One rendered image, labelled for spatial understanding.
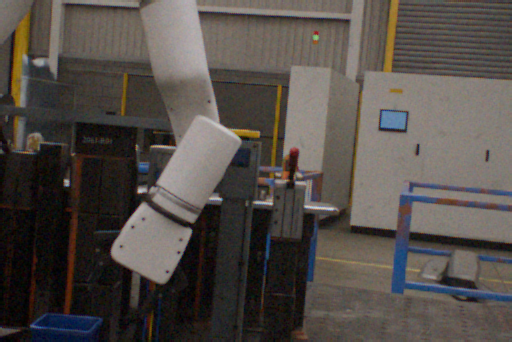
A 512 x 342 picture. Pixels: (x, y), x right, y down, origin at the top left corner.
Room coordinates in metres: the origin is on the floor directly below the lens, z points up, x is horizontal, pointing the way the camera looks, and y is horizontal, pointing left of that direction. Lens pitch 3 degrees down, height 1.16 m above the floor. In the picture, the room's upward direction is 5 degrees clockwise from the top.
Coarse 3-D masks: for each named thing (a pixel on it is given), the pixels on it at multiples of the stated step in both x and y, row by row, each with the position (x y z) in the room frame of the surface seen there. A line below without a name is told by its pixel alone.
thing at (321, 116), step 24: (312, 72) 9.50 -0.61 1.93; (336, 72) 9.81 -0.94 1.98; (312, 96) 9.50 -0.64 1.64; (336, 96) 9.97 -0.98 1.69; (288, 120) 9.57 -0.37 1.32; (312, 120) 9.49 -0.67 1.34; (336, 120) 10.13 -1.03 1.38; (288, 144) 9.56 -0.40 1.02; (312, 144) 9.48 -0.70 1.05; (336, 144) 10.30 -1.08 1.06; (312, 168) 9.47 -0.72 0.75; (336, 168) 10.47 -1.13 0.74; (336, 192) 10.65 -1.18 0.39; (336, 216) 10.95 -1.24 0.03
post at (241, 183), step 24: (240, 168) 1.42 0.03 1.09; (240, 192) 1.42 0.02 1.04; (240, 216) 1.43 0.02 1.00; (240, 240) 1.43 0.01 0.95; (216, 264) 1.43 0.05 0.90; (240, 264) 1.42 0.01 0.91; (216, 288) 1.43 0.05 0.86; (240, 288) 1.43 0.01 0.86; (216, 312) 1.43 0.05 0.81; (240, 312) 1.43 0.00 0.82; (216, 336) 1.43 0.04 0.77; (240, 336) 1.43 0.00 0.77
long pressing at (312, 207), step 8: (64, 184) 1.71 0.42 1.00; (144, 192) 1.71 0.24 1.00; (208, 200) 1.70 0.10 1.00; (216, 200) 1.70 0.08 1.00; (256, 200) 1.77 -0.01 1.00; (272, 200) 1.81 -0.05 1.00; (256, 208) 1.70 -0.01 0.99; (264, 208) 1.70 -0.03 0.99; (304, 208) 1.69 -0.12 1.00; (312, 208) 1.69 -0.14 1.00; (320, 208) 1.69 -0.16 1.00; (328, 208) 1.70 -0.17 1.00; (336, 208) 1.78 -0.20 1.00
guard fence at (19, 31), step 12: (24, 24) 5.22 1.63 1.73; (12, 36) 5.13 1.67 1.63; (0, 48) 5.00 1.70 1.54; (12, 48) 5.13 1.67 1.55; (0, 60) 5.01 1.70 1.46; (12, 60) 5.14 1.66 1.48; (0, 72) 5.02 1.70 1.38; (12, 72) 5.15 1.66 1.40; (0, 84) 5.03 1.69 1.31; (12, 84) 5.18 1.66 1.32
